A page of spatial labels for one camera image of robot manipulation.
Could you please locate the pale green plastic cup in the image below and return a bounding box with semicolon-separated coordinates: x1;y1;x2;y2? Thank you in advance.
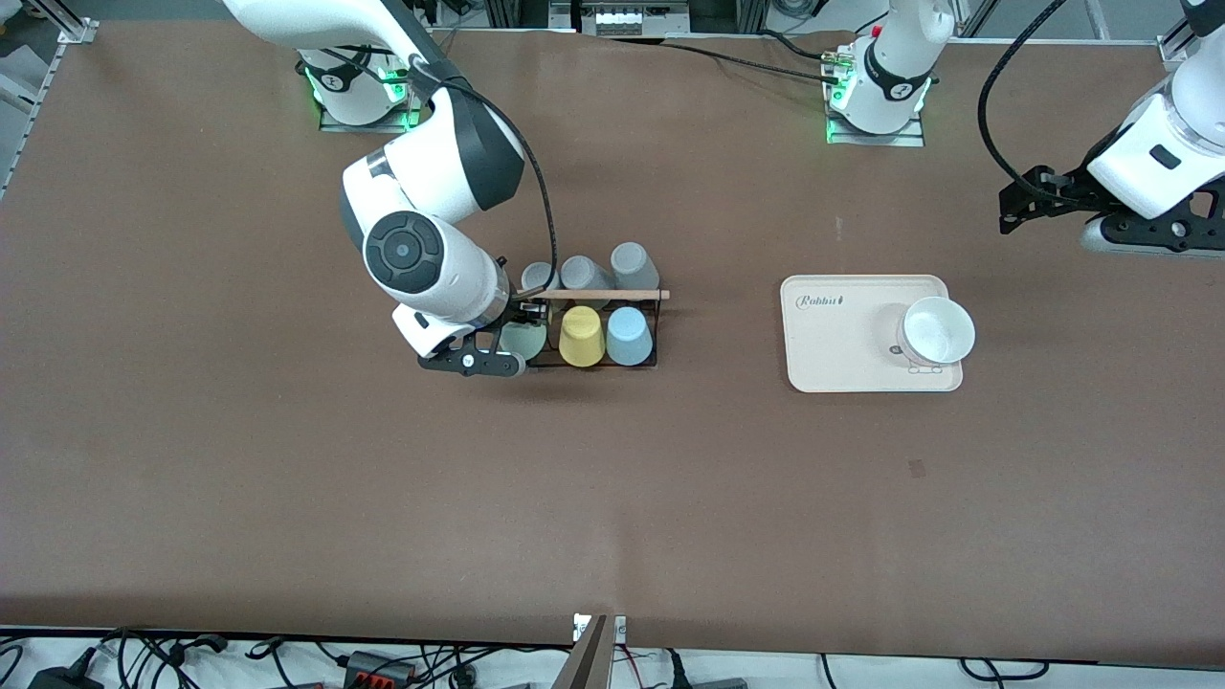
497;321;549;364

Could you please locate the black cable bundle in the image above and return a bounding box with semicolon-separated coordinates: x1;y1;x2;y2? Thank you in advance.
96;627;231;689

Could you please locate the beige plastic tray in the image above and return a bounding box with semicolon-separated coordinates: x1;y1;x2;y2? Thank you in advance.
780;275;964;394

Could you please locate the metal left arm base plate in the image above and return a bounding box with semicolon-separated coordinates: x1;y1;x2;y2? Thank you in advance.
825;91;926;147

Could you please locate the black table cable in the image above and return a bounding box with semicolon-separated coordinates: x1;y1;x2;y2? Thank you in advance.
593;34;845;85

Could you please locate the light blue plastic cup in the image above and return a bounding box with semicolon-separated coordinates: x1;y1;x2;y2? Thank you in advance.
606;306;655;367

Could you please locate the black orange power strip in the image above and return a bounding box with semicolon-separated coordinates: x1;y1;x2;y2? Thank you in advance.
343;651;419;689

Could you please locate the white bowl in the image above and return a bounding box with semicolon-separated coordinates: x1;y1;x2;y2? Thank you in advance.
896;297;977;368

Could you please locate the wooden post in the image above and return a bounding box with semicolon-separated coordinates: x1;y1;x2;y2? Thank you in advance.
553;614;613;689

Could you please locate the white power strip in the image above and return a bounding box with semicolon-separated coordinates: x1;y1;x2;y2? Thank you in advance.
593;3;654;32

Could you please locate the black wire cup rack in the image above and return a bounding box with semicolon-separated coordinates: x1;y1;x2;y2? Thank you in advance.
517;287;671;370

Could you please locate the white bracket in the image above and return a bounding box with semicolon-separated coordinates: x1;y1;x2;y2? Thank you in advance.
572;612;629;644

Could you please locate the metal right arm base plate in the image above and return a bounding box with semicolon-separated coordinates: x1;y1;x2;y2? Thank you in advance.
319;29;427;133

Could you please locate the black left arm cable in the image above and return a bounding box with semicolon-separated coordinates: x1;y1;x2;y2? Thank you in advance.
978;0;1068;202

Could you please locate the yellow plastic cup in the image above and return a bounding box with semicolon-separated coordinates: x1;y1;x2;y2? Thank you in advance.
560;306;609;368

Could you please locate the black power adapter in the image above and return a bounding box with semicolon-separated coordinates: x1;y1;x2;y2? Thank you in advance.
27;665;104;689

